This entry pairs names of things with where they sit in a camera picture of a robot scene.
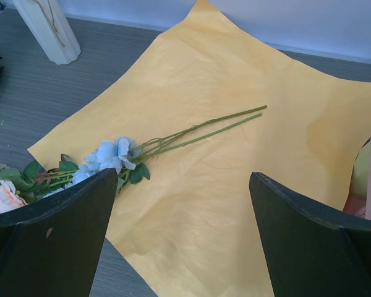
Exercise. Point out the orange wrapping paper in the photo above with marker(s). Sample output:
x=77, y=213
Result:
x=190, y=230

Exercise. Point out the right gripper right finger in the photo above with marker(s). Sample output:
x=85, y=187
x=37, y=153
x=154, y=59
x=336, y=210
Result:
x=311, y=249

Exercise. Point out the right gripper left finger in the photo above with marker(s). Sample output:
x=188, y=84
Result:
x=51, y=247

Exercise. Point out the blue flower stem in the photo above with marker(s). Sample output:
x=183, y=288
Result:
x=129, y=159

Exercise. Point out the peach flower stem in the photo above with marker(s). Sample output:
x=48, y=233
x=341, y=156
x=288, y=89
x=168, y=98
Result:
x=19, y=188

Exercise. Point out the white ribbed vase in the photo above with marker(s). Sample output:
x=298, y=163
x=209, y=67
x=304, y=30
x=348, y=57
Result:
x=49, y=26

